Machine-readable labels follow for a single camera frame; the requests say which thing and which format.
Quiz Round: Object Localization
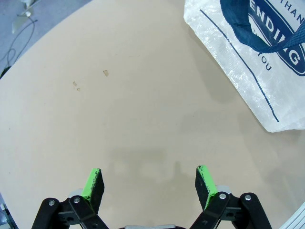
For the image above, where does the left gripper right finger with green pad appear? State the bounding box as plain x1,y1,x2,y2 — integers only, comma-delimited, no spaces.
188,164,274,229

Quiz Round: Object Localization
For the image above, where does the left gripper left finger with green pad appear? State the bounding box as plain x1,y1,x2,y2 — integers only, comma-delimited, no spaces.
32,168,110,229

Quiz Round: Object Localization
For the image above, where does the white translucent navy-handled shopping bag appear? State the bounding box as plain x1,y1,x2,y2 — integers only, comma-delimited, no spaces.
183,0,305,133

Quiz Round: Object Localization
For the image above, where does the silver metal plate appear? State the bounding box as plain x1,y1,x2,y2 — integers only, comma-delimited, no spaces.
11,0,35,34

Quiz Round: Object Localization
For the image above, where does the aluminium frame rail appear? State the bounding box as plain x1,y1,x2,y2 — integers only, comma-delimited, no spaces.
280,200,305,229
0,192,12,229

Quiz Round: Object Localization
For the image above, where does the thin black floor cable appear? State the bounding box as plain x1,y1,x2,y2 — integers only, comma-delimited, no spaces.
0,14,39,72

